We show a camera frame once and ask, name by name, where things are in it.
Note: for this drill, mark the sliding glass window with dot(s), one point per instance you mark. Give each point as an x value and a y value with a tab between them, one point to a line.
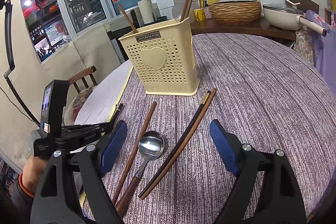
55	7

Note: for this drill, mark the white paper towel roll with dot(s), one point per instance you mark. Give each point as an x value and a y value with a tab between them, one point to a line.
145	11

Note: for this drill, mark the white rice paddle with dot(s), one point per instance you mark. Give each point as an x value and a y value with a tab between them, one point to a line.
287	0

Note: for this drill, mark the woven basket sink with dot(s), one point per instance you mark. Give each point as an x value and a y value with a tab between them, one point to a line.
233	12

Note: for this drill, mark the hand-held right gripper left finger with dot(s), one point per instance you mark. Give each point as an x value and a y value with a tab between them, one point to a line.
113	148

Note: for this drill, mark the yellow cup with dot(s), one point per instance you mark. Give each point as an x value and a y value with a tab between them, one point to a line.
198	14

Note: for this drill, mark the glass pot lid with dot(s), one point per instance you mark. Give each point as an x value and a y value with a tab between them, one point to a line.
279	7

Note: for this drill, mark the beige patterned cloth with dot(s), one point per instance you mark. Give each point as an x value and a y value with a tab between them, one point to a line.
304	43

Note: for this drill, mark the small floral bottle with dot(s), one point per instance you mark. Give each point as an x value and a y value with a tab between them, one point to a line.
207	12

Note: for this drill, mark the patterned seat cushion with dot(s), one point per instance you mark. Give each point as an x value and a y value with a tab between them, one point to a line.
78	102

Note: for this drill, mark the cream plastic utensil holder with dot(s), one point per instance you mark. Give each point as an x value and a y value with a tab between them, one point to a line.
160	64

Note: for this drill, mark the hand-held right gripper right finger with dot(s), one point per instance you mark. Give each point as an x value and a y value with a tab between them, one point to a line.
225	145

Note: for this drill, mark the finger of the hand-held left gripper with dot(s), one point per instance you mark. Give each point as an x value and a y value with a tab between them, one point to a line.
86	125
84	131

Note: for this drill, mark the person's left forearm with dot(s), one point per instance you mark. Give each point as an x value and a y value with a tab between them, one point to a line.
18	195

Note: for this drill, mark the purple floral cloth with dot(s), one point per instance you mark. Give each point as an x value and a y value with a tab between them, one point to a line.
325	56

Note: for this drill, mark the dark wooden counter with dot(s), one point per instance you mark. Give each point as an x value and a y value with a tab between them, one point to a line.
236	28

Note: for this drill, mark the purple striped tablecloth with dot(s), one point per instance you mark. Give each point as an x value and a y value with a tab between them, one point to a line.
249	108

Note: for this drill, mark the black water dispenser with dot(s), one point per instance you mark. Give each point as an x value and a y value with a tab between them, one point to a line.
114	41

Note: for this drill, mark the brown wooden chair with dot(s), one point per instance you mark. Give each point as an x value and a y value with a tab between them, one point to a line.
81	74

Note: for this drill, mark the white table cover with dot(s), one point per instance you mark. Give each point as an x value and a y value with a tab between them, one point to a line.
105	98

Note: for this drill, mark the person's left hand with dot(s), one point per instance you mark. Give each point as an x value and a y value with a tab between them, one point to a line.
34	170

